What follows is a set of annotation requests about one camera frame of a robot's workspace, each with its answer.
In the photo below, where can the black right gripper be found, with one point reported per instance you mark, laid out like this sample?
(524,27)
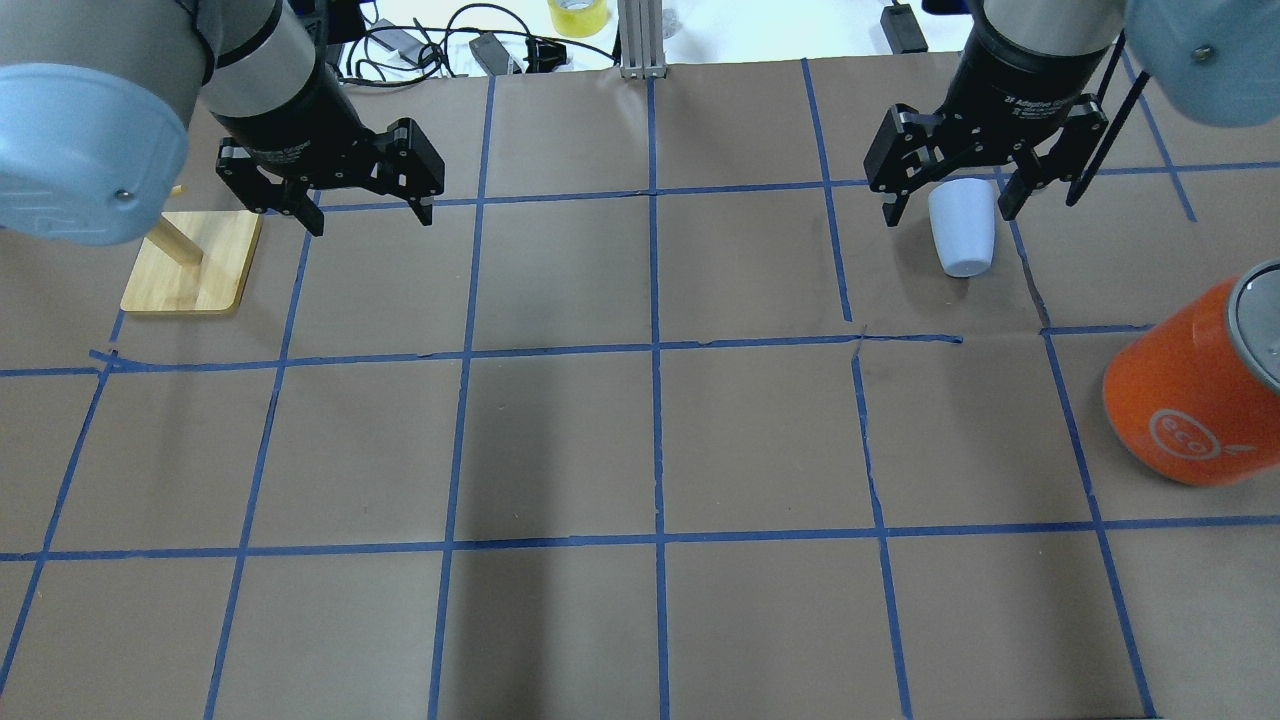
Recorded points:
(1020,88)

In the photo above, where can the aluminium frame post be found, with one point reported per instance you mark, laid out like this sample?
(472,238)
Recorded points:
(640,40)

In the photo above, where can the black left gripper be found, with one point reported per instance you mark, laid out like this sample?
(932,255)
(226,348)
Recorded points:
(292,122)

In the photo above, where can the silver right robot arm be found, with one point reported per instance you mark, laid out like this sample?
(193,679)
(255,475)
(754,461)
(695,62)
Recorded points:
(1216,61)

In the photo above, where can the wooden mug tree stand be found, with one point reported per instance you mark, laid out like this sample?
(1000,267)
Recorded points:
(193,263)

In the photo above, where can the black power adapter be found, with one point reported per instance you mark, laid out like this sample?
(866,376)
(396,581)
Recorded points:
(494,57)

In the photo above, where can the yellow tape roll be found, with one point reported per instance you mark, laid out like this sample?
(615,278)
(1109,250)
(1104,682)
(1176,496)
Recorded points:
(578,19)

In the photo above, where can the orange cylindrical bin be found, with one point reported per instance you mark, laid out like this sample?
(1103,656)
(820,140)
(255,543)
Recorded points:
(1196,398)

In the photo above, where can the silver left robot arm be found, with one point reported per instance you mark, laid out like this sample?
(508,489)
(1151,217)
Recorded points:
(96,98)

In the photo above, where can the light blue plastic cup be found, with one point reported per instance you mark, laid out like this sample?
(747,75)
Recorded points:
(963,223)

